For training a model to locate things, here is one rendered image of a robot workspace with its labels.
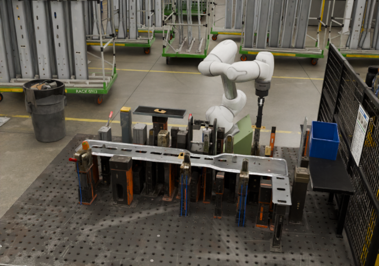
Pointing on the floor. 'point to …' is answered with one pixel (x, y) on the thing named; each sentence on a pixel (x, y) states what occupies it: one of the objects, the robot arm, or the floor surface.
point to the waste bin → (46, 108)
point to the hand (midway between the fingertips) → (259, 120)
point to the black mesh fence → (349, 151)
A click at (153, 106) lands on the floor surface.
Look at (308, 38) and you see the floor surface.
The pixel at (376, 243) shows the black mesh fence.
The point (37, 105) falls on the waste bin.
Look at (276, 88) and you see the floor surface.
